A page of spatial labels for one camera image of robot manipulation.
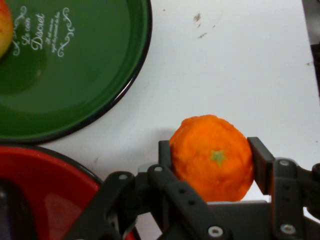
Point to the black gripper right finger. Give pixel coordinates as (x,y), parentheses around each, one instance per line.
(287,195)

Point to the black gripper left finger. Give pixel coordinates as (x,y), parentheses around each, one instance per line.
(175,200)

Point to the orange mandarin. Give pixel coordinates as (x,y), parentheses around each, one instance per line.
(212,160)

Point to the red round plate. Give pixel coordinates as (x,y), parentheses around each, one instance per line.
(50,175)

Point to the green round plate with print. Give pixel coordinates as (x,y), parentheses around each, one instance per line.
(82,75)

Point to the purple eggplant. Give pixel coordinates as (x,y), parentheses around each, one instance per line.
(12,212)

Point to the red yellow apple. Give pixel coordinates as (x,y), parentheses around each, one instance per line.
(3,27)

